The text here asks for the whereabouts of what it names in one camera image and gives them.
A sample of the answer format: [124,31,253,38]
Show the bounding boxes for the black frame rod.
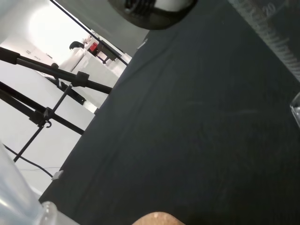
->
[50,0,130,66]

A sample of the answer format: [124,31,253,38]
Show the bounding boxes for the black cloth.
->
[38,0,300,225]

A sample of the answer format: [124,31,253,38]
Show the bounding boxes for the clear plastic funnel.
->
[0,140,44,225]

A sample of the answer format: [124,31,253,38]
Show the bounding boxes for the black floor cable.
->
[3,143,55,179]

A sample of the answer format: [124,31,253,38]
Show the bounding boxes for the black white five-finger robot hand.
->
[107,0,199,30]

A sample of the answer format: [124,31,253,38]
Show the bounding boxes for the black tripod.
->
[0,46,113,163]

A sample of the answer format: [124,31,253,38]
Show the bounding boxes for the clear round-bottom flask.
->
[38,201,82,225]

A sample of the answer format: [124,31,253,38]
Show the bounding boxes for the person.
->
[60,40,89,71]

